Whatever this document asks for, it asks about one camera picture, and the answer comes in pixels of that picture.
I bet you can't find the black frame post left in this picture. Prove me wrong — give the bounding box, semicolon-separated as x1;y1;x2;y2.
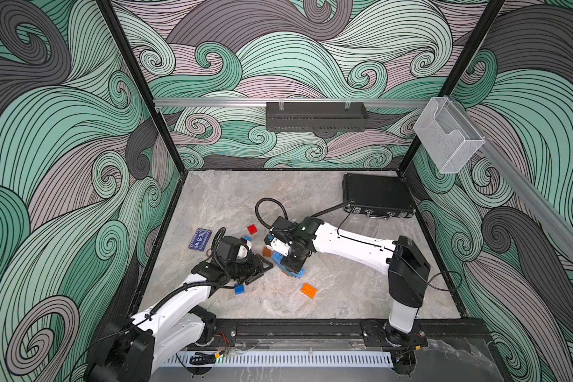
96;0;188;178

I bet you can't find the aluminium rail back wall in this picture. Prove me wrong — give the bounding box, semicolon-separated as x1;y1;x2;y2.
153;97;429;108

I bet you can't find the aluminium rail right wall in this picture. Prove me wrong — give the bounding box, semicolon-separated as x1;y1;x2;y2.
455;99;573;264

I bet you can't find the clear plastic wall bin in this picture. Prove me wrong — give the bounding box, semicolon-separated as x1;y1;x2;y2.
414;96;485;174

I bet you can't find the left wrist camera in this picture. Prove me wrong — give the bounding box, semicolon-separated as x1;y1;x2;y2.
217;236;252;264

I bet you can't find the black perforated wall tray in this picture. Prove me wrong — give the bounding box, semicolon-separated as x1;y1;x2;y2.
265;103;369;134

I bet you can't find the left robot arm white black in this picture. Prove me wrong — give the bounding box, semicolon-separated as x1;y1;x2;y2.
84;254;274;381

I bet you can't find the orange lego brick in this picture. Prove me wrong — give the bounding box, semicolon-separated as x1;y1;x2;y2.
301;283;318;299

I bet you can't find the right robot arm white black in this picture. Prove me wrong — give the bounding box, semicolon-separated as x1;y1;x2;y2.
265;216;431;348

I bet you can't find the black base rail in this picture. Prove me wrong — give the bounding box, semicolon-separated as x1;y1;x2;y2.
216;318;490;349

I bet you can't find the aluminium rail wall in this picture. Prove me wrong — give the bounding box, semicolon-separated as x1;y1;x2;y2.
455;99;573;264
153;97;429;108

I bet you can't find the black case on table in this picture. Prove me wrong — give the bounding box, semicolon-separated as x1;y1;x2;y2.
342;173;415;219

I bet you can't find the blue small lego brick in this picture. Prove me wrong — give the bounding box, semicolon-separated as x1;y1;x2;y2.
234;285;245;295

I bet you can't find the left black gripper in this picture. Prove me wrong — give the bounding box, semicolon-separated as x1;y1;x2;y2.
223;253;272;284

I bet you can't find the black frame post right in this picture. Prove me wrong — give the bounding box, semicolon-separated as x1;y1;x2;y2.
396;0;506;178

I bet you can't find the black frame post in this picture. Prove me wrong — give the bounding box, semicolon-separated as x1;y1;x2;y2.
396;0;506;178
96;0;188;178

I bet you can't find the white slotted cable duct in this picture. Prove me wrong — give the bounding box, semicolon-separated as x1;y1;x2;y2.
164;351;394;369

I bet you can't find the blue card tag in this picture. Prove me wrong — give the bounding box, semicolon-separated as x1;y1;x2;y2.
188;228;212;251

